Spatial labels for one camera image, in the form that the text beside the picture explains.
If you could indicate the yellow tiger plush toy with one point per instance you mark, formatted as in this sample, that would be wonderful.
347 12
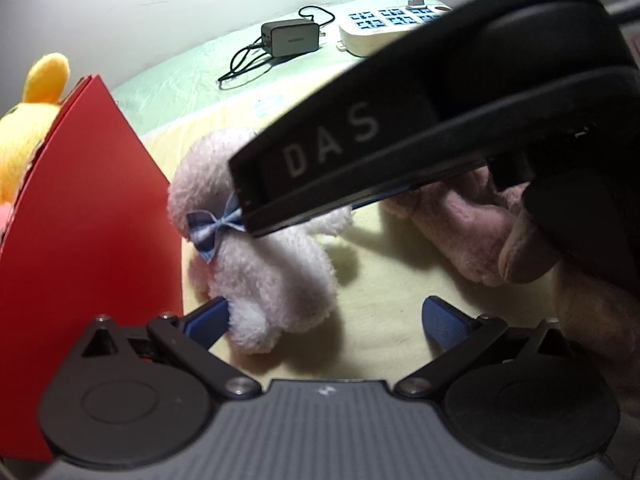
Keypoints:
24 126

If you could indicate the black power adapter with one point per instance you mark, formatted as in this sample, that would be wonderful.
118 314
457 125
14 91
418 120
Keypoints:
285 38

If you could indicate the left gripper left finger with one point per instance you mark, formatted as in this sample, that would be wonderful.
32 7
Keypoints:
186 341

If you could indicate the pink teddy bear plush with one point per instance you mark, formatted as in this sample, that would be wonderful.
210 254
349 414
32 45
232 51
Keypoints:
466 218

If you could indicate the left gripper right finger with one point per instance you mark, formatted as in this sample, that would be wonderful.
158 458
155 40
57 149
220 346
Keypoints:
463 341

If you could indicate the red cardboard box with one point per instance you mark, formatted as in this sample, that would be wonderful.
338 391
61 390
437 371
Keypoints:
89 235

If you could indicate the white blue power strip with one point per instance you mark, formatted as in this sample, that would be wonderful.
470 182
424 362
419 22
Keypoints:
365 32

